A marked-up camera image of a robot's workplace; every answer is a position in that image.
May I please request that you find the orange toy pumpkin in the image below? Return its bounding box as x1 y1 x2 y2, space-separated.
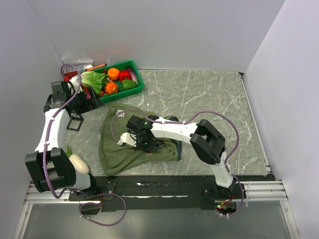
104 82 119 95

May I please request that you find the olive green tank top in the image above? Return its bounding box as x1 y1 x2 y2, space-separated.
99 102 182 176

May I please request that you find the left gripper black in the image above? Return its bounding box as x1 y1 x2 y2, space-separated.
67 86 104 116

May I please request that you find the green plastic tray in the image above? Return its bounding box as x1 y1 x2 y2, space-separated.
81 60 144 103

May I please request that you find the orange toy fruit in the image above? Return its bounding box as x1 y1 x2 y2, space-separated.
107 68 120 81

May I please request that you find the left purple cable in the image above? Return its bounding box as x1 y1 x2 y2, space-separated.
43 64 127 226

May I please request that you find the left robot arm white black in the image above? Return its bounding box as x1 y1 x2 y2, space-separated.
25 81 103 200

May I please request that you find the aluminium rail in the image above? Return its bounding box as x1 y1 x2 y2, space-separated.
24 181 288 204

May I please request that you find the green toy pepper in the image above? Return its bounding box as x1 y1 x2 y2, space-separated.
122 79 138 91

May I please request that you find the white toy radish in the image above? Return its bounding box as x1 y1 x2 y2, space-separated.
66 146 90 174

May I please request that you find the purple toy eggplant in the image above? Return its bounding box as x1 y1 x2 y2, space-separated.
126 66 138 84

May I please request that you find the black square frame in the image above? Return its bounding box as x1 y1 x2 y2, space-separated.
66 115 84 131

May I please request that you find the red toy pepper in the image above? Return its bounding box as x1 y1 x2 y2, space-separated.
119 70 132 82

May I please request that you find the red white carton box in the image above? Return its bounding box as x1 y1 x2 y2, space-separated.
63 61 93 75

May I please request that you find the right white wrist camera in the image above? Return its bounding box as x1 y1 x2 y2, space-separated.
117 132 137 147

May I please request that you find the toy lettuce head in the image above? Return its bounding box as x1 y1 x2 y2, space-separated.
81 71 108 94

